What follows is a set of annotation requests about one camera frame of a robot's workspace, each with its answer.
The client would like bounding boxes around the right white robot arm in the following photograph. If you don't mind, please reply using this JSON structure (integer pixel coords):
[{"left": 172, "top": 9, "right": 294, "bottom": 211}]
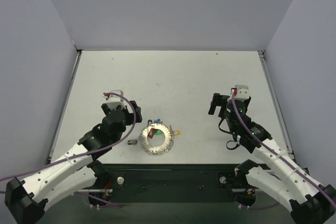
[{"left": 208, "top": 88, "right": 335, "bottom": 223}]

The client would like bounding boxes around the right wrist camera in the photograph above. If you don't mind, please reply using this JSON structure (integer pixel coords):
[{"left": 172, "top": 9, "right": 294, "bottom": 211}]
[{"left": 233, "top": 84, "right": 250, "bottom": 101}]

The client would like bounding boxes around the silver round keyring disc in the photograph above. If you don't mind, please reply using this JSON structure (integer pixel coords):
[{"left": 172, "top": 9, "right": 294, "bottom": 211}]
[{"left": 138, "top": 123, "right": 174, "bottom": 155}]

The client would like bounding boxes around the green tagged key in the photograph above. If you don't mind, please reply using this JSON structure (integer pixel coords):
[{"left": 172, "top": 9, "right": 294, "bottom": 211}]
[{"left": 155, "top": 130, "right": 163, "bottom": 135}]

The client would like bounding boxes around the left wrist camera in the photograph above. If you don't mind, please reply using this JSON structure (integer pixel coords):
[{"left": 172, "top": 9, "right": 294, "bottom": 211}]
[{"left": 103, "top": 90, "right": 125, "bottom": 110}]

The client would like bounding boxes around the black tagged key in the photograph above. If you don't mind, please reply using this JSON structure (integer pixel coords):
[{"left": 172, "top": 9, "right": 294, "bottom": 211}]
[{"left": 127, "top": 139, "right": 138, "bottom": 145}]

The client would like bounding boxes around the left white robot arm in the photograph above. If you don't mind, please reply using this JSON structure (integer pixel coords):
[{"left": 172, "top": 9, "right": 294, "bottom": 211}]
[{"left": 4, "top": 99, "right": 142, "bottom": 223}]

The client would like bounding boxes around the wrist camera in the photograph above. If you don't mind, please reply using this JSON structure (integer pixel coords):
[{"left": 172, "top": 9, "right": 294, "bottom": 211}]
[
  {"left": 103, "top": 90, "right": 125, "bottom": 110},
  {"left": 233, "top": 84, "right": 250, "bottom": 101}
]

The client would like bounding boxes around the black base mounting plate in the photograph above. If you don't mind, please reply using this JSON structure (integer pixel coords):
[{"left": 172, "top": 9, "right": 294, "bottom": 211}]
[{"left": 105, "top": 164, "right": 256, "bottom": 205}]

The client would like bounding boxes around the red tagged key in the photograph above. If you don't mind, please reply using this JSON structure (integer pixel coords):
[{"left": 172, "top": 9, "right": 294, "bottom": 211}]
[{"left": 148, "top": 128, "right": 156, "bottom": 139}]

